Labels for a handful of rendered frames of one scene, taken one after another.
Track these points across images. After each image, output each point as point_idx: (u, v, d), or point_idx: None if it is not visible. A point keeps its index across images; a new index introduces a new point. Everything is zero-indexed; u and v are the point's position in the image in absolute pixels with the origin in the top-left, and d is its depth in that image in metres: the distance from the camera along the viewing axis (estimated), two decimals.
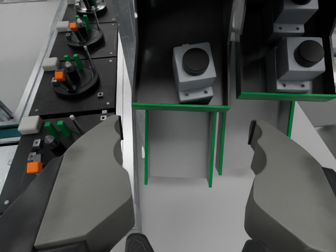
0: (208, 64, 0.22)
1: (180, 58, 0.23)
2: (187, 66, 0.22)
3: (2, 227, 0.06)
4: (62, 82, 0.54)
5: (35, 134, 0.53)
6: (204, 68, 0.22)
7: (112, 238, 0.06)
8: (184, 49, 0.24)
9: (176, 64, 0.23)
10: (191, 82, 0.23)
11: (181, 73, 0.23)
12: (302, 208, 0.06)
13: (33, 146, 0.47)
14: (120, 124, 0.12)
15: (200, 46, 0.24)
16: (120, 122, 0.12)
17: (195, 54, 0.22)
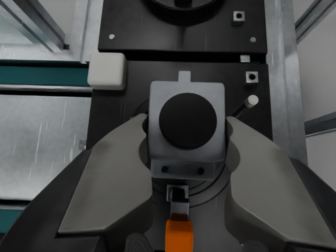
0: (212, 134, 0.10)
1: (160, 107, 0.11)
2: (165, 132, 0.10)
3: (33, 210, 0.06)
4: None
5: (118, 92, 0.27)
6: (202, 143, 0.10)
7: (129, 235, 0.07)
8: (172, 88, 0.12)
9: (149, 116, 0.11)
10: (172, 159, 0.11)
11: (153, 139, 0.11)
12: (277, 201, 0.07)
13: None
14: (148, 123, 0.12)
15: (204, 90, 0.12)
16: (148, 121, 0.12)
17: (188, 107, 0.10)
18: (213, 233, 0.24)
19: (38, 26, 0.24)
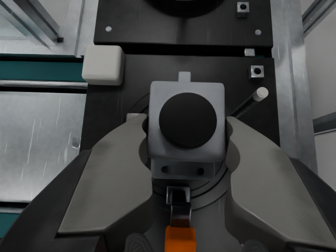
0: (212, 134, 0.10)
1: (160, 107, 0.11)
2: (165, 131, 0.10)
3: (33, 210, 0.06)
4: None
5: (114, 87, 0.26)
6: (202, 143, 0.10)
7: (129, 235, 0.07)
8: (172, 88, 0.12)
9: (149, 116, 0.11)
10: (172, 159, 0.11)
11: (153, 139, 0.11)
12: (277, 201, 0.07)
13: None
14: (148, 123, 0.12)
15: (204, 90, 0.12)
16: (148, 121, 0.12)
17: (188, 107, 0.10)
18: (216, 238, 0.22)
19: (29, 16, 0.23)
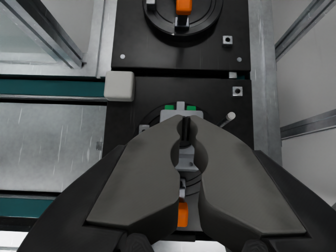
0: None
1: None
2: None
3: (68, 195, 0.07)
4: (179, 15, 0.28)
5: (128, 103, 0.33)
6: (189, 144, 0.19)
7: (152, 236, 0.07)
8: (173, 114, 0.20)
9: None
10: None
11: None
12: (247, 195, 0.07)
13: None
14: (183, 124, 0.12)
15: (191, 115, 0.20)
16: (183, 123, 0.12)
17: None
18: None
19: (64, 51, 0.30)
